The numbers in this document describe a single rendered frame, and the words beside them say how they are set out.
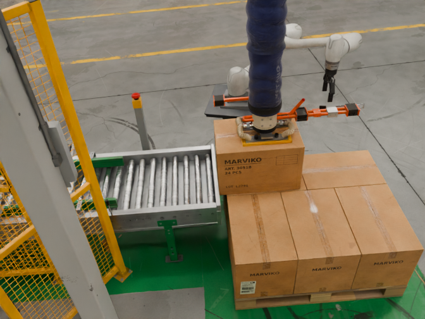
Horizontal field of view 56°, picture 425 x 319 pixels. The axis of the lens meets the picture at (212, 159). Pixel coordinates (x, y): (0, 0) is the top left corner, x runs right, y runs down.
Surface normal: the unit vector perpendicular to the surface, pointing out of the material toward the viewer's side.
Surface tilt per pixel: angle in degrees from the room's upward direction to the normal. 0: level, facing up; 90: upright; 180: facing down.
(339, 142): 0
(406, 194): 0
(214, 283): 0
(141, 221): 90
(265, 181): 90
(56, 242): 90
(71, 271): 90
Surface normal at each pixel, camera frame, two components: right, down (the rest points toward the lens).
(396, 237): -0.04, -0.76
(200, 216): 0.07, 0.65
